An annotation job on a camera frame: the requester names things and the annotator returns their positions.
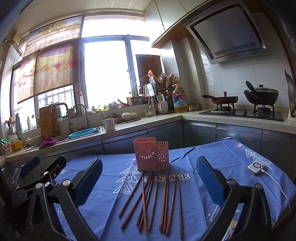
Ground brown wooden chopstick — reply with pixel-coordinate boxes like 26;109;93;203
118;173;144;217
142;180;147;235
120;176;152;230
135;172;155;227
178;177;184;239
166;175;177;235
147;175;159;231
159;176;167;231
162;173;169;232
138;172;154;235

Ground yellow cup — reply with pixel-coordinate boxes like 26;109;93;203
11;140;23;151

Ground pink cloth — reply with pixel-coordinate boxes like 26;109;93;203
39;138;57;149

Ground wooden cutting board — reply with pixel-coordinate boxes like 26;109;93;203
39;105;61;140

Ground white small device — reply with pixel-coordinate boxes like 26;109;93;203
247;160;265;176

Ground chrome faucet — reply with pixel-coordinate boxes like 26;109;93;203
72;103;90;128
50;102;74;133

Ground blue patterned tablecloth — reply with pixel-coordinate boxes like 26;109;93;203
79;138;295;240

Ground white mug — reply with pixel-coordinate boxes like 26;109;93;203
102;118;116;132

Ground black gas stove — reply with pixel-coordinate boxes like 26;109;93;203
200;104;284;122

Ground patterned window blind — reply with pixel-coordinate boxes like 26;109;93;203
14;15;83;103

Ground pink plastic utensil holder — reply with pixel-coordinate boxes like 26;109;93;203
133;137;170;172

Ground red frying pan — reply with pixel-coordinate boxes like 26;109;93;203
202;91;238;105

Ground black wok with lid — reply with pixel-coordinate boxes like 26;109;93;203
244;81;279;105

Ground yellow cooking oil bottle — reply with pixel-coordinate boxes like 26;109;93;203
172;84;188;113

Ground dark condiment rack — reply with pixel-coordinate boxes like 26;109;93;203
155;88;175;114

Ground snack bags on rack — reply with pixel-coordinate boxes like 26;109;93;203
147;70;181;88

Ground range hood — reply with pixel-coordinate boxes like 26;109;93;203
181;1;266;64

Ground white cable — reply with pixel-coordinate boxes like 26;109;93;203
262;170;291;212

